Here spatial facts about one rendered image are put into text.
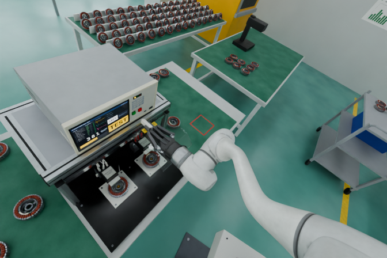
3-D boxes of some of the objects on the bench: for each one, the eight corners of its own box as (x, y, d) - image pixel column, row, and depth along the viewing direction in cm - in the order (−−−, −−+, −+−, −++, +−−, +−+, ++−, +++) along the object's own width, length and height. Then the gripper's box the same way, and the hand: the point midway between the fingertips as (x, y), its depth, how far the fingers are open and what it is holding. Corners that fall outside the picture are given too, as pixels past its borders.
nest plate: (166, 161, 120) (167, 160, 120) (150, 177, 111) (150, 176, 110) (151, 147, 125) (152, 146, 124) (134, 160, 115) (134, 160, 114)
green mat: (236, 121, 165) (236, 121, 164) (197, 165, 127) (197, 165, 126) (165, 67, 190) (165, 67, 190) (114, 90, 152) (114, 90, 152)
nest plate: (137, 188, 105) (137, 187, 104) (115, 208, 96) (115, 208, 95) (121, 170, 109) (121, 169, 109) (98, 188, 100) (98, 188, 99)
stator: (26, 194, 92) (23, 192, 89) (49, 197, 94) (47, 196, 91) (10, 219, 85) (6, 217, 82) (35, 222, 86) (32, 220, 83)
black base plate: (193, 165, 126) (194, 164, 124) (111, 253, 86) (111, 253, 84) (148, 124, 139) (148, 122, 137) (59, 183, 99) (58, 182, 97)
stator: (163, 159, 120) (163, 156, 117) (152, 171, 112) (152, 169, 110) (150, 150, 122) (150, 147, 119) (138, 162, 114) (138, 159, 111)
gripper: (164, 165, 79) (131, 131, 86) (183, 148, 88) (151, 118, 94) (167, 158, 74) (130, 122, 81) (187, 140, 82) (152, 109, 89)
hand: (146, 124), depth 86 cm, fingers closed
